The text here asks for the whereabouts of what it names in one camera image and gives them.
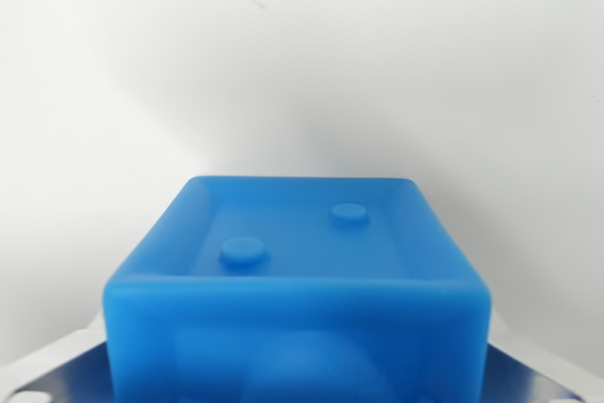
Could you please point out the blue cube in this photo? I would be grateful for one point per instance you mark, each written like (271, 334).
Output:
(297, 299)

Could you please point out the gripper left finger with black rubber pad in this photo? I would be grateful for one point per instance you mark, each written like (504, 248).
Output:
(56, 365)

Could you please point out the gripper right finger with black rubber pad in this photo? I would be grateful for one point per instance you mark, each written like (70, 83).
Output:
(542, 374)

